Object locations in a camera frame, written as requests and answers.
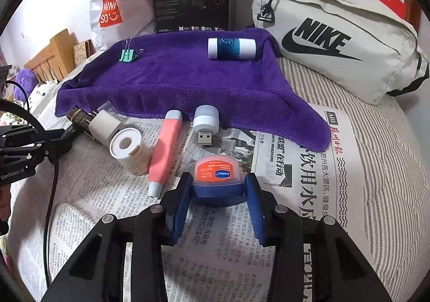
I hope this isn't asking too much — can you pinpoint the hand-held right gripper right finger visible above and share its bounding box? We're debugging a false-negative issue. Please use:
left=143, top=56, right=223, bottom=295
left=245, top=174, right=393, bottom=302

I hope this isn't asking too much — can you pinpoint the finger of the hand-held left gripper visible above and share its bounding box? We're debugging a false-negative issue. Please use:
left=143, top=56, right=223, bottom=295
left=13, top=121, right=69, bottom=143
left=7, top=137, right=73, bottom=165

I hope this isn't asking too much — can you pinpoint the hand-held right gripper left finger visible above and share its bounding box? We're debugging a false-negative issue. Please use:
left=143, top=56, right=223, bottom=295
left=40, top=173, right=194, bottom=302

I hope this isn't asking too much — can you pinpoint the brown gold lipstick tube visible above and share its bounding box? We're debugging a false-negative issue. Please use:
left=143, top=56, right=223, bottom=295
left=66, top=107, right=98, bottom=128

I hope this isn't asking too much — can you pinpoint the blue petroleum jelly jar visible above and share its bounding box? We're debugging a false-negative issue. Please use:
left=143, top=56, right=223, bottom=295
left=191, top=156, right=244, bottom=207

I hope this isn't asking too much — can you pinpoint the pink tube with grey caps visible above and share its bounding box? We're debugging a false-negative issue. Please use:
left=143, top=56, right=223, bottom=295
left=148, top=110, right=184, bottom=198

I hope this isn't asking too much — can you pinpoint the clear plastic cap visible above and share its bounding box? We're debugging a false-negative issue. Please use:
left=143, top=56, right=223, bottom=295
left=98, top=100, right=117, bottom=115

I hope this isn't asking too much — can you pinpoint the white usb night light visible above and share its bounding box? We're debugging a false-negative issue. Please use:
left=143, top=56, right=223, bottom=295
left=191, top=105, right=220, bottom=146

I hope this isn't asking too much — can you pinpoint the white spotted pillow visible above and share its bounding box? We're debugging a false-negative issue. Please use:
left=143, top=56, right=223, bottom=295
left=27, top=80, right=56, bottom=108

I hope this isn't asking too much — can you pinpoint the newspaper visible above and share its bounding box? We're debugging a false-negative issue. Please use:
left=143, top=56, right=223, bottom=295
left=10, top=50, right=367, bottom=302

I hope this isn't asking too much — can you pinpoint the purple plush toy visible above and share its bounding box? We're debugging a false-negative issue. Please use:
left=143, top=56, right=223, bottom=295
left=13, top=68, right=34, bottom=101

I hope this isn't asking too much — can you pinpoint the white tape roll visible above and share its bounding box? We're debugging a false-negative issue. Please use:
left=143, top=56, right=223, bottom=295
left=109, top=127, right=150, bottom=175

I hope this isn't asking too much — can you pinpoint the wooden headboard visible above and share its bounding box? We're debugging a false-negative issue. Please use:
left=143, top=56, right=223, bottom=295
left=23, top=28, right=79, bottom=83

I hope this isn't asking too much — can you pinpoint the small brown patterned box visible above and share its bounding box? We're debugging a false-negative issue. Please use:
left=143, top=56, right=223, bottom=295
left=73, top=39, right=93, bottom=63

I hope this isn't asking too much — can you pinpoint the green binder clip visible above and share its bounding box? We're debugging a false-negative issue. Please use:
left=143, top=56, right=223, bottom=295
left=117, top=38, right=145, bottom=63

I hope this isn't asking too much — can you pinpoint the purple towel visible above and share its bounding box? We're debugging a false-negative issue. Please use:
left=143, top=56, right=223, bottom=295
left=55, top=27, right=331, bottom=151

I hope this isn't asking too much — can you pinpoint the striped bed sheet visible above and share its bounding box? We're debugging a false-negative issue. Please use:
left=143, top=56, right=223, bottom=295
left=279, top=54, right=424, bottom=289

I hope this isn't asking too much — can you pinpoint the blue and white bottle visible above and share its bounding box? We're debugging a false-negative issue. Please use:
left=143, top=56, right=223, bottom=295
left=207, top=37, right=256, bottom=61

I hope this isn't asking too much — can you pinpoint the beige sling bag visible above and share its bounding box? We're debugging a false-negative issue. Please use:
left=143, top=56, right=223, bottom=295
left=251, top=0, right=430, bottom=106

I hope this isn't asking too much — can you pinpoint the white wall charger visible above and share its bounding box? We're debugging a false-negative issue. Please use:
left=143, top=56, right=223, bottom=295
left=90, top=110, right=125, bottom=145

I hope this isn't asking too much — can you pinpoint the black cable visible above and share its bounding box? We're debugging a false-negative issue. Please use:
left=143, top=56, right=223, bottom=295
left=0, top=79, right=61, bottom=284

